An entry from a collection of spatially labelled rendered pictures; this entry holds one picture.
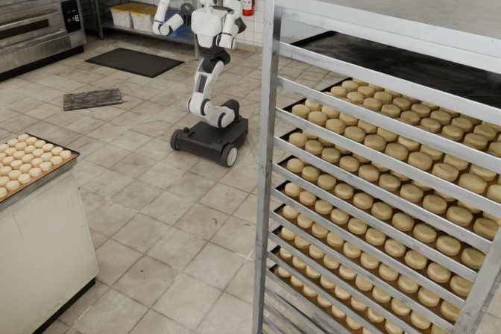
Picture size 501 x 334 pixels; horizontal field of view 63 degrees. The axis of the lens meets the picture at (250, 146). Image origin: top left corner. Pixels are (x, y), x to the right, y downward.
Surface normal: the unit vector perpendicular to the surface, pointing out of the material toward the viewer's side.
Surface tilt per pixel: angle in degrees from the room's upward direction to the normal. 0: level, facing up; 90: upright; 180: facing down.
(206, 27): 90
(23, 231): 90
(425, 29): 90
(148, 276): 0
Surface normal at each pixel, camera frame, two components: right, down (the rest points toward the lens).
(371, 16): -0.70, 0.37
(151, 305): 0.02, -0.85
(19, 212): 0.88, 0.27
